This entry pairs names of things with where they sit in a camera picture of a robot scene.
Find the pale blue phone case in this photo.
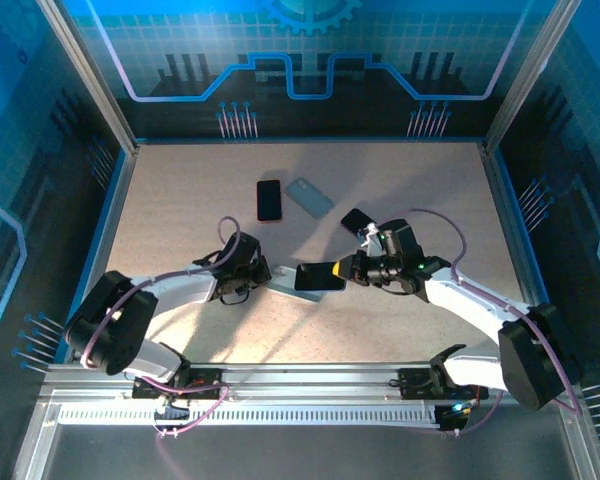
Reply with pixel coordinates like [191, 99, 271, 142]
[268, 264, 327, 305]

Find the teal grey phone case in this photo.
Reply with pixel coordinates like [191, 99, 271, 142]
[284, 177, 335, 220]

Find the aluminium front beam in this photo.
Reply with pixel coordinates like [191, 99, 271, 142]
[38, 362, 581, 407]

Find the blue table edge strip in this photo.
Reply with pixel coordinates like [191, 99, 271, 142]
[53, 147, 131, 362]
[493, 144, 559, 324]
[135, 136, 485, 147]

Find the black controller board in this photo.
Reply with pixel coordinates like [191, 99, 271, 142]
[437, 402, 475, 436]

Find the grey front panel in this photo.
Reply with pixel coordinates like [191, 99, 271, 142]
[42, 423, 574, 480]

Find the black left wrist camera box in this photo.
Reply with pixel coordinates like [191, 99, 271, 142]
[218, 230, 262, 266]

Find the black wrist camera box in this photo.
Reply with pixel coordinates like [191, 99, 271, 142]
[377, 218, 425, 261]
[218, 230, 262, 266]

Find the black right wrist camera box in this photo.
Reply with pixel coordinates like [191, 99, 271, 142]
[377, 218, 425, 261]

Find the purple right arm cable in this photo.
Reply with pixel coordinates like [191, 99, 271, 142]
[407, 207, 584, 437]

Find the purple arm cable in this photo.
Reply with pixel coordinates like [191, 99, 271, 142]
[407, 207, 584, 437]
[79, 215, 232, 441]

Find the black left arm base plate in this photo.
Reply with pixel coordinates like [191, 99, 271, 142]
[131, 367, 233, 401]

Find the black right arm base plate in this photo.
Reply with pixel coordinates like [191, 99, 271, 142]
[397, 367, 487, 401]

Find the aluminium side rail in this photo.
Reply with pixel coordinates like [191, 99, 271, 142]
[90, 146, 140, 291]
[479, 141, 545, 324]

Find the white slotted cable duct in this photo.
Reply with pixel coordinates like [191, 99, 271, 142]
[57, 403, 444, 427]

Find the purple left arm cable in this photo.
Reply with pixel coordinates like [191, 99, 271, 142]
[79, 215, 232, 441]

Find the aluminium frame post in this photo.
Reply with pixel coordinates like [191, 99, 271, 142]
[35, 0, 140, 154]
[483, 0, 579, 151]

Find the aluminium lower frame bar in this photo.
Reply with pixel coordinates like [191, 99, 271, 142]
[10, 403, 65, 480]
[559, 402, 600, 480]

